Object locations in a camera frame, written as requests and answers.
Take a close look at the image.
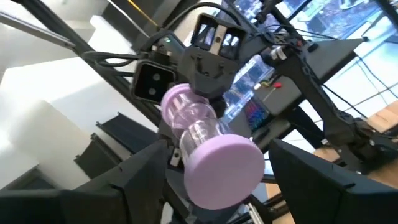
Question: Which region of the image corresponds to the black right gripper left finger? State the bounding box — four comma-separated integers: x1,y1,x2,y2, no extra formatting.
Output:
0,139,170,224

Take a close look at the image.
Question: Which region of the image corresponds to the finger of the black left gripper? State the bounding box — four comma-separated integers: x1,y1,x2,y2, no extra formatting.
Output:
157,123,245,224
178,12,249,100

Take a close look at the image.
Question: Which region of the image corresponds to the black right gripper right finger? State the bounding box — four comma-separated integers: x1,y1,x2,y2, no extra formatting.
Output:
269,138,398,224

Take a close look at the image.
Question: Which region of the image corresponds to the purple sand timer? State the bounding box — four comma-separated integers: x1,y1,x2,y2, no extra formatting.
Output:
160,83,266,211

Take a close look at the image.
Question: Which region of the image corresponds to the black ridged panel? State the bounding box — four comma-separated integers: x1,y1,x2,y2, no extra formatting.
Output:
73,133,125,180
95,111,159,153

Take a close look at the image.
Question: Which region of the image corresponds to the backlit computer keyboard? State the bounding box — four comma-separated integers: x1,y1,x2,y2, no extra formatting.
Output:
244,98,271,131

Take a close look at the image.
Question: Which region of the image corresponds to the large window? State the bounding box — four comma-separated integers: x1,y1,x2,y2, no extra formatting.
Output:
223,0,398,125

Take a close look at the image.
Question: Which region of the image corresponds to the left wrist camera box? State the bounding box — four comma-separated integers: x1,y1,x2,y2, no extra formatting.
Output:
131,60,177,105

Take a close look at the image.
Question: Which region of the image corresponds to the yellow extension cable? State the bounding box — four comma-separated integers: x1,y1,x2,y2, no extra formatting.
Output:
127,0,159,27

